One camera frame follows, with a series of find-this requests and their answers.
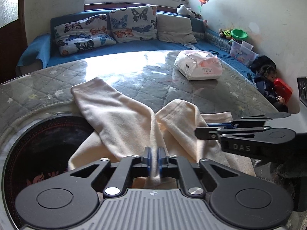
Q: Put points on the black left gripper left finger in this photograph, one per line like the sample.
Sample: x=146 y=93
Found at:
x=128 y=169

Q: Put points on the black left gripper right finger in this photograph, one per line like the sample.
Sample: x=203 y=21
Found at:
x=179 y=168

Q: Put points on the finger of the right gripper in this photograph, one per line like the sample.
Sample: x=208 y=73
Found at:
x=223 y=125
x=207 y=133

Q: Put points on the cream garment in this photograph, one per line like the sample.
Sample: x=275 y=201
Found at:
x=124 y=127

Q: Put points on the child in dark clothes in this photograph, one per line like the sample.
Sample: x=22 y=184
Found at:
x=264 y=81

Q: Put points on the red box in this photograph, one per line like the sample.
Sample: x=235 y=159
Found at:
x=283 y=89

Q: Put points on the white tissue pack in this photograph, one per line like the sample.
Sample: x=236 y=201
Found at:
x=198 y=65

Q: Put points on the clear plastic storage box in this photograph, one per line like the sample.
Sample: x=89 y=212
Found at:
x=242 y=54

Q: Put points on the grey quilted table cover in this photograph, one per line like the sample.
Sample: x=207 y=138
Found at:
x=147 y=76

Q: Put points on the black round induction cooktop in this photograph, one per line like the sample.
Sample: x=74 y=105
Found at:
x=40 y=153

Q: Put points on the green plastic bowl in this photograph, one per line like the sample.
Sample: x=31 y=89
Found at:
x=239 y=34

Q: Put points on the small green toy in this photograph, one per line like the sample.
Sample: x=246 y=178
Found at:
x=225 y=34

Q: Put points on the beige cushion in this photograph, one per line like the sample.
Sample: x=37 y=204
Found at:
x=175 y=29

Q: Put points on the plush toy on sofa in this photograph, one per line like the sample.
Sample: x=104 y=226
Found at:
x=182 y=10

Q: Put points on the right butterfly pillow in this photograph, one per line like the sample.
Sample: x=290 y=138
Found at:
x=134 y=23

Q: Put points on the butterfly pillow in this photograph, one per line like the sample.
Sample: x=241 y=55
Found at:
x=134 y=23
x=82 y=35

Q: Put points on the left butterfly pillow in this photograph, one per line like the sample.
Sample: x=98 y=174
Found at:
x=82 y=35

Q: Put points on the dark wooden door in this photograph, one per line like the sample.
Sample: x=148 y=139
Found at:
x=13 y=44

